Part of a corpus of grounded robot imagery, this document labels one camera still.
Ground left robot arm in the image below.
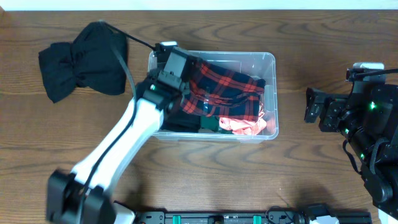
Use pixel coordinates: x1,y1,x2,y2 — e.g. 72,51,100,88
45,42,196,223

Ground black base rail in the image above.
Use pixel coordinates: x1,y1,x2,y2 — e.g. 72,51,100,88
132,203,373,224

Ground red navy plaid shirt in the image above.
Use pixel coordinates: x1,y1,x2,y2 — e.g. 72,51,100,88
181,60,266,121

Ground clear plastic storage bin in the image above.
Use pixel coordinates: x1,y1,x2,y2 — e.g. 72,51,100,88
153,50,279,144

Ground large black garment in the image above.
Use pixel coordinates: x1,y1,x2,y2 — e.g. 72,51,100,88
38,22,128,103

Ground right black cable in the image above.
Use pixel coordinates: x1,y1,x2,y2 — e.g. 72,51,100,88
354,68,398,78

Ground pink printed t-shirt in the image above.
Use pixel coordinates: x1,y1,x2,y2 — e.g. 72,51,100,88
219,103,267,136

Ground black taped garment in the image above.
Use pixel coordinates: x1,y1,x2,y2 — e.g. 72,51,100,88
160,118,201,133

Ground dark green garment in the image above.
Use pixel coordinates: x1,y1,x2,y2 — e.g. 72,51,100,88
198,116,232,134

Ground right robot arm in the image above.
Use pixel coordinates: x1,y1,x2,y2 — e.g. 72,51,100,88
304,84,397,218

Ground black cable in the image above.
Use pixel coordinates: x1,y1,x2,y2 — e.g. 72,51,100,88
77,20,156,224
354,68,398,78

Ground left black cable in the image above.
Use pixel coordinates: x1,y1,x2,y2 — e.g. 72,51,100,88
77,20,156,224

